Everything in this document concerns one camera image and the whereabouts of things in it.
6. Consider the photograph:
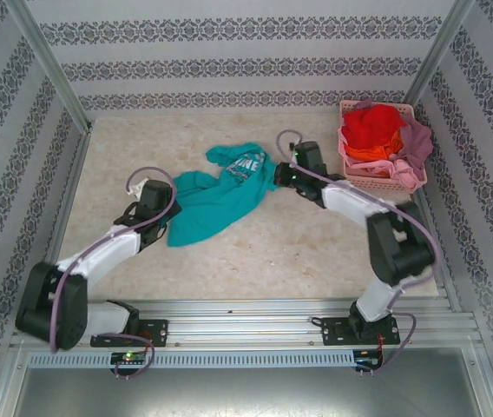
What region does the teal printed t-shirt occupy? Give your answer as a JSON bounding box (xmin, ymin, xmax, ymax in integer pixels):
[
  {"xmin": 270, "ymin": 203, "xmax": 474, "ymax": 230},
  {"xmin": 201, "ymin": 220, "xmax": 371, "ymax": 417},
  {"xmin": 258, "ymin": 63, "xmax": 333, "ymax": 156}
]
[{"xmin": 167, "ymin": 142, "xmax": 279, "ymax": 248}]

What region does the orange t-shirt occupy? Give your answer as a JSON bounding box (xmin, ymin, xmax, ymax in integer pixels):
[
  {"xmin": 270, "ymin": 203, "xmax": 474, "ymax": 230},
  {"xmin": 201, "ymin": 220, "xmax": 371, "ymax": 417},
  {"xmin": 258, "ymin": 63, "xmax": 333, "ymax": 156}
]
[{"xmin": 344, "ymin": 129, "xmax": 404, "ymax": 162}]

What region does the pink plastic basket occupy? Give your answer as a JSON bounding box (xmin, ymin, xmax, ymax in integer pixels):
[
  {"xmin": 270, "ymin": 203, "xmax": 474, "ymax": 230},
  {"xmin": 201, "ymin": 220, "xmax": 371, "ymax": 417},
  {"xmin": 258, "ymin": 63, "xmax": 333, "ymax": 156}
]
[{"xmin": 337, "ymin": 98, "xmax": 429, "ymax": 194}]

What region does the red t-shirt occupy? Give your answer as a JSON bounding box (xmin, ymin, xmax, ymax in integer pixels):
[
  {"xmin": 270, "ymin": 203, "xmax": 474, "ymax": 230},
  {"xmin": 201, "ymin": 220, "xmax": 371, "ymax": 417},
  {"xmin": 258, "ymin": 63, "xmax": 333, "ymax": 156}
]
[{"xmin": 342, "ymin": 103, "xmax": 409, "ymax": 151}]

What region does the light pink t-shirt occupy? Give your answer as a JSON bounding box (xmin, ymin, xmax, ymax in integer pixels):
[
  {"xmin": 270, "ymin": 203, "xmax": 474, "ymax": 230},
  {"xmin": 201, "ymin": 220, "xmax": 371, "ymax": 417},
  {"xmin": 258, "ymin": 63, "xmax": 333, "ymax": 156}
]
[{"xmin": 337, "ymin": 128, "xmax": 421, "ymax": 192}]

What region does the pile of clothes in basket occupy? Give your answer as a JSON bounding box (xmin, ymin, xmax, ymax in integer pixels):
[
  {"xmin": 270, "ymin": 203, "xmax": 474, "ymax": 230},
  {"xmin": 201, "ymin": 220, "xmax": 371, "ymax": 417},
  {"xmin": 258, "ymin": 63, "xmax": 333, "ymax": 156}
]
[{"xmin": 356, "ymin": 97, "xmax": 434, "ymax": 173}]

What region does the grey metal sheet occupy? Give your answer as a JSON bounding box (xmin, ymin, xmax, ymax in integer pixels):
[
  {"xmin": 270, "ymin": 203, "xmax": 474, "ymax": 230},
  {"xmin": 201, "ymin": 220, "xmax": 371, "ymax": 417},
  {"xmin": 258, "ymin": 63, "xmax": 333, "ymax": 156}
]
[{"xmin": 0, "ymin": 347, "xmax": 493, "ymax": 417}]

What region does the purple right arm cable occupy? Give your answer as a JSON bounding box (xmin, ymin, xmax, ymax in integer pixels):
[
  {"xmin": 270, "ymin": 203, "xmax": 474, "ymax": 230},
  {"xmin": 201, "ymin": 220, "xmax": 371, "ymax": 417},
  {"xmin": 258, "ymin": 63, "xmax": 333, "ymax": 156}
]
[{"xmin": 275, "ymin": 129, "xmax": 441, "ymax": 378}]

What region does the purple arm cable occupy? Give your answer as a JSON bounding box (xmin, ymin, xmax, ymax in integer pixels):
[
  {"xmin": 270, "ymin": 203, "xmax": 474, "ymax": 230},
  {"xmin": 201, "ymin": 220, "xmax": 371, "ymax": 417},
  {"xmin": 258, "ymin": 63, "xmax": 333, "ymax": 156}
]
[
  {"xmin": 49, "ymin": 166, "xmax": 179, "ymax": 382},
  {"xmin": 275, "ymin": 129, "xmax": 441, "ymax": 378}
]

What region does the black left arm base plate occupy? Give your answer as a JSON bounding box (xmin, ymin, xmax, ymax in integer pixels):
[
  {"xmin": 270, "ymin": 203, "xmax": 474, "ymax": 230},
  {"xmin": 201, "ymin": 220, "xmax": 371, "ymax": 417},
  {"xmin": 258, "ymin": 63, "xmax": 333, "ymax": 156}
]
[{"xmin": 89, "ymin": 319, "xmax": 169, "ymax": 348}]

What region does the aluminium mounting rail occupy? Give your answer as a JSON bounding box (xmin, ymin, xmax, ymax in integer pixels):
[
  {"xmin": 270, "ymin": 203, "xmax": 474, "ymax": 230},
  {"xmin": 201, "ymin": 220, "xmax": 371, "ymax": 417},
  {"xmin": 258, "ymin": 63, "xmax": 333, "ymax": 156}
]
[{"xmin": 10, "ymin": 297, "xmax": 480, "ymax": 351}]

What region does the grey slotted cable duct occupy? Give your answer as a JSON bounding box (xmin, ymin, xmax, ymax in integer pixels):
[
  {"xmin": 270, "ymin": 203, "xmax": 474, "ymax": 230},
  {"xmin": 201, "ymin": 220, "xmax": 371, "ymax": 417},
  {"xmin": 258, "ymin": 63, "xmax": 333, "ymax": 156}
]
[{"xmin": 27, "ymin": 350, "xmax": 356, "ymax": 369}]

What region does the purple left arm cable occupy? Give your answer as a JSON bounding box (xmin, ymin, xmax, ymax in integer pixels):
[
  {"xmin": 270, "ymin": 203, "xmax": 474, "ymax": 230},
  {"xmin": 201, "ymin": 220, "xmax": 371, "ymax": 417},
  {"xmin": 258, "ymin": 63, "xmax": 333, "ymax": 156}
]
[{"xmin": 49, "ymin": 166, "xmax": 179, "ymax": 382}]

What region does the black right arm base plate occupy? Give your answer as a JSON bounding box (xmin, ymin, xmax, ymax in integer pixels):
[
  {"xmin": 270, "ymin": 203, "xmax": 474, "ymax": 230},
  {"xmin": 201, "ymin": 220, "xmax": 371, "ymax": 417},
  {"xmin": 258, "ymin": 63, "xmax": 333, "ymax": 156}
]
[{"xmin": 320, "ymin": 315, "xmax": 402, "ymax": 348}]

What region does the aluminium frame post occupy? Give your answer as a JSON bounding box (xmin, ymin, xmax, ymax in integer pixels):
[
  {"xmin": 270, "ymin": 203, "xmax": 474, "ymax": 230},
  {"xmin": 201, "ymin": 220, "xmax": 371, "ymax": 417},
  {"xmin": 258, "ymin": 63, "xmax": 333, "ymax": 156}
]
[
  {"xmin": 402, "ymin": 0, "xmax": 477, "ymax": 109},
  {"xmin": 5, "ymin": 0, "xmax": 94, "ymax": 131}
]

